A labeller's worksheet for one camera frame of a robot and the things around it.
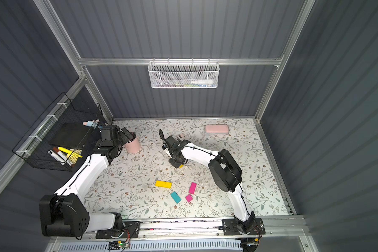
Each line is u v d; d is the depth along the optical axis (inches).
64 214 15.9
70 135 29.0
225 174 20.9
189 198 32.6
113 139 25.2
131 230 28.6
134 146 38.3
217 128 44.6
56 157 26.2
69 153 27.4
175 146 28.0
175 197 33.1
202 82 34.5
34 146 24.4
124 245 27.3
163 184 34.9
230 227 28.9
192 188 34.2
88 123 32.5
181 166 33.3
